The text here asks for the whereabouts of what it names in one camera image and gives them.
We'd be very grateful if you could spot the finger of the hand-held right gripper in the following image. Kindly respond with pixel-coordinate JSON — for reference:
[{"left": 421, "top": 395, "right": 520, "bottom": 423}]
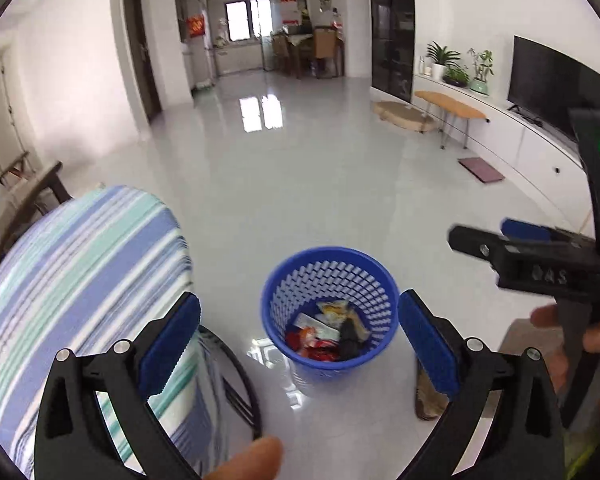
[
  {"left": 500, "top": 218, "right": 597, "bottom": 249},
  {"left": 447, "top": 225, "right": 512, "bottom": 269}
]

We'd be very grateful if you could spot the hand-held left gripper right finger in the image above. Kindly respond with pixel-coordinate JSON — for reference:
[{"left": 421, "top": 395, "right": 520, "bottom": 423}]
[{"left": 398, "top": 290, "right": 566, "bottom": 480}]

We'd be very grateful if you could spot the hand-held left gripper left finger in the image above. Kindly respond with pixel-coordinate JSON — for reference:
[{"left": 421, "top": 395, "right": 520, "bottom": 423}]
[{"left": 34, "top": 291, "right": 216, "bottom": 480}]

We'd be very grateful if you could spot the black crinkled wrapper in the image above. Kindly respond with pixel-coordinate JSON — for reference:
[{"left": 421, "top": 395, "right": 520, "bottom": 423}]
[{"left": 340, "top": 317, "right": 366, "bottom": 361}]

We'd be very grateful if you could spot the colourful snack wrapper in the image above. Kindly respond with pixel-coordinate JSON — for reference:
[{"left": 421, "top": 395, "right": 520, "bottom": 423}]
[{"left": 317, "top": 300, "right": 351, "bottom": 322}]

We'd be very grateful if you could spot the green white milk carton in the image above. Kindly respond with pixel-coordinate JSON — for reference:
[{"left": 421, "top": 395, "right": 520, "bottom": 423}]
[{"left": 294, "top": 312, "right": 342, "bottom": 342}]

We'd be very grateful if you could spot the blue mesh wastebasket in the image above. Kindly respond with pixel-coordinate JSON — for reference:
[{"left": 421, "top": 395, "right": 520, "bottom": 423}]
[{"left": 260, "top": 246, "right": 400, "bottom": 383}]

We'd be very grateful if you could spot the person's left hand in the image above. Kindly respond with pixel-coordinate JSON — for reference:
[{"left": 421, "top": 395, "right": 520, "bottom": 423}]
[{"left": 205, "top": 436, "right": 284, "bottom": 480}]

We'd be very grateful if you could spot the brown slipper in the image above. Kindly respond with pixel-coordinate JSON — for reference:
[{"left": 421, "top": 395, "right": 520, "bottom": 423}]
[{"left": 415, "top": 355, "right": 451, "bottom": 421}]

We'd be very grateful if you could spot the maroon floor scale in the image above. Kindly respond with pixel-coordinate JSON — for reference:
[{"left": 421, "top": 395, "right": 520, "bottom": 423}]
[{"left": 457, "top": 156, "right": 506, "bottom": 184}]

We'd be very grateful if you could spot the white television cabinet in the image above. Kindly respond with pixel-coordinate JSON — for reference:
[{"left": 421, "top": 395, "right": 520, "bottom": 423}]
[{"left": 412, "top": 72, "right": 596, "bottom": 231}]

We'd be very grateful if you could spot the round table striped cloth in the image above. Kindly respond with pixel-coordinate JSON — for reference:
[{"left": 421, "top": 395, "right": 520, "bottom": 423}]
[{"left": 0, "top": 185, "right": 226, "bottom": 480}]

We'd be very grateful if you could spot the oval wooden bench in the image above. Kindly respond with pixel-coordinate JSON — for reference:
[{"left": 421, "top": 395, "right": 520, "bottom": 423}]
[{"left": 414, "top": 91, "right": 487, "bottom": 150}]

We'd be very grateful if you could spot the round low wooden stool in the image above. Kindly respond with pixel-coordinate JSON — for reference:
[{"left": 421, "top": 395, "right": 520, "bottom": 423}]
[{"left": 372, "top": 101, "right": 436, "bottom": 133}]

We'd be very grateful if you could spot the black flat television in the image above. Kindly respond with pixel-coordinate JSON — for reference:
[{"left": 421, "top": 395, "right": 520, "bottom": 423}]
[{"left": 507, "top": 35, "right": 600, "bottom": 143}]

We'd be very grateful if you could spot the plant in green pot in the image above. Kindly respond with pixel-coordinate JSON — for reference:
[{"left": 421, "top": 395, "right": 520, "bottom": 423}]
[{"left": 467, "top": 49, "right": 495, "bottom": 96}]

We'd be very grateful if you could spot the low plant in dark bowl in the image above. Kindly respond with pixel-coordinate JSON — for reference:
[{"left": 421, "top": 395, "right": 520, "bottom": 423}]
[{"left": 442, "top": 65, "right": 471, "bottom": 87}]

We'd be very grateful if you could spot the leafy plant in white pot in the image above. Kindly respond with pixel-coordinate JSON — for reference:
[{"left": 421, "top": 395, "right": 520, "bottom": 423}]
[{"left": 426, "top": 41, "right": 461, "bottom": 81}]

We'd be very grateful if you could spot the brown wooden coffee table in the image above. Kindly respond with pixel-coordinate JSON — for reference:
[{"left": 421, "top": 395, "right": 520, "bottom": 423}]
[{"left": 0, "top": 160, "right": 76, "bottom": 241}]

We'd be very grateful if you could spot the dark tall cabinet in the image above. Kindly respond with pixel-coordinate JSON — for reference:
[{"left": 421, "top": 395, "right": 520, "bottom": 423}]
[{"left": 367, "top": 0, "right": 415, "bottom": 103}]

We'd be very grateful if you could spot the wooden dining chair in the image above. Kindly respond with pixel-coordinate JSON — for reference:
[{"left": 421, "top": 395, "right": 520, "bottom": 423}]
[{"left": 312, "top": 27, "right": 343, "bottom": 78}]

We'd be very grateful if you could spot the wooden dining table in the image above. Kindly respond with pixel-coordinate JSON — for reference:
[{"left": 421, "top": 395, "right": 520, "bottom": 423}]
[{"left": 280, "top": 32, "right": 316, "bottom": 78}]

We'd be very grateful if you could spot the white interior door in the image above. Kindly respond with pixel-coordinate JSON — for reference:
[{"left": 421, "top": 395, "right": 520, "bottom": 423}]
[{"left": 0, "top": 55, "right": 31, "bottom": 171}]

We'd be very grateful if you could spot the dark entrance door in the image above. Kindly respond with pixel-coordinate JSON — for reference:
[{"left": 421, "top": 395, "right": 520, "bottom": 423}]
[{"left": 121, "top": 0, "right": 162, "bottom": 121}]

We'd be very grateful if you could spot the black metal table frame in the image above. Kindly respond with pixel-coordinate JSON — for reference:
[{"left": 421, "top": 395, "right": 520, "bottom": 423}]
[{"left": 200, "top": 325, "right": 263, "bottom": 441}]

